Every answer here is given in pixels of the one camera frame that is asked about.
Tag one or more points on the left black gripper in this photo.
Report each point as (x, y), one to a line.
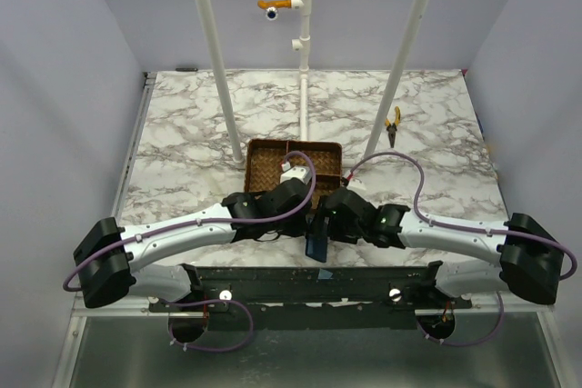
(298, 228)

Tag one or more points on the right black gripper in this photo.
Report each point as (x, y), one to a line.
(322, 218)

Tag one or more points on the blue leather card holder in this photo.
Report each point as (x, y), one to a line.
(317, 241)

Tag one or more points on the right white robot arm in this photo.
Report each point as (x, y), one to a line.
(517, 255)

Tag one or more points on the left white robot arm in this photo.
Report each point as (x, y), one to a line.
(112, 261)

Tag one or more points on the woven brown divided tray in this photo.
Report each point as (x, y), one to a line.
(265, 156)

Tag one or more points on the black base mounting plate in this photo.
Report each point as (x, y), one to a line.
(309, 298)

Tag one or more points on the small blue white ball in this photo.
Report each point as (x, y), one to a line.
(271, 13)

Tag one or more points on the orange hook peg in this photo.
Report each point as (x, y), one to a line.
(277, 4)

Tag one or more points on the centre white pipe stand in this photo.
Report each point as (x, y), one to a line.
(303, 46)

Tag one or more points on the right white slanted pipe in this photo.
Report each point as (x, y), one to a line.
(413, 22)

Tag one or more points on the white slanted pipe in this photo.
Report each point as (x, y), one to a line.
(208, 23)
(413, 22)

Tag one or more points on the left white slanted pipe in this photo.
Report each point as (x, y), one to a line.
(208, 23)

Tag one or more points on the yellow handled pliers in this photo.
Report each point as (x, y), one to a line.
(391, 127)

